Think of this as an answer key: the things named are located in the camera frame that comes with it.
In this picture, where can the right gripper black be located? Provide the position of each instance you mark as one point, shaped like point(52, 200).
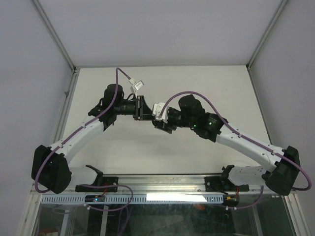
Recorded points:
point(167, 127)

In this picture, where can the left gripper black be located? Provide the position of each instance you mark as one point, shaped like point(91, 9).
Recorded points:
point(142, 112)

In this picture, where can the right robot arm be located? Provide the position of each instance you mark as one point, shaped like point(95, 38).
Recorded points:
point(277, 167)

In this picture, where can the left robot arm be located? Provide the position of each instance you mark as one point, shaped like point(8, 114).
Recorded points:
point(50, 166)

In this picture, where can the small circuit board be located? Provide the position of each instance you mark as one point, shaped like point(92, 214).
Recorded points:
point(99, 198)

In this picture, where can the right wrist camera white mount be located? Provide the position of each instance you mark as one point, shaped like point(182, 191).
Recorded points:
point(160, 112)

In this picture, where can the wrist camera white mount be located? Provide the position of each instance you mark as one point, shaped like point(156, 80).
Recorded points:
point(135, 86)
point(160, 112)

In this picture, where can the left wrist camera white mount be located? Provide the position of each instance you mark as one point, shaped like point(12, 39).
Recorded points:
point(135, 86)

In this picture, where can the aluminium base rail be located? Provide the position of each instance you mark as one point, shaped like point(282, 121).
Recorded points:
point(142, 184)

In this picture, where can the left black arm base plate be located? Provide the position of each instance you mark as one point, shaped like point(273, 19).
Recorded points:
point(108, 184)

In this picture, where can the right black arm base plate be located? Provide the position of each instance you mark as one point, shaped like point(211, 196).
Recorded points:
point(215, 184)

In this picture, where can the grey slotted cable duct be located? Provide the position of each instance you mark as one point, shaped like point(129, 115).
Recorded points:
point(150, 198)

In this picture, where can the aluminium frame post left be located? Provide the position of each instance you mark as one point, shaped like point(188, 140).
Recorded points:
point(53, 34)

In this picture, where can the aluminium frame post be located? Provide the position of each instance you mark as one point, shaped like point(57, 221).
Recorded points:
point(276, 15)
point(53, 34)

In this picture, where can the aluminium frame post right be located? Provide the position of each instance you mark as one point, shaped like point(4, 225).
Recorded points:
point(276, 15)

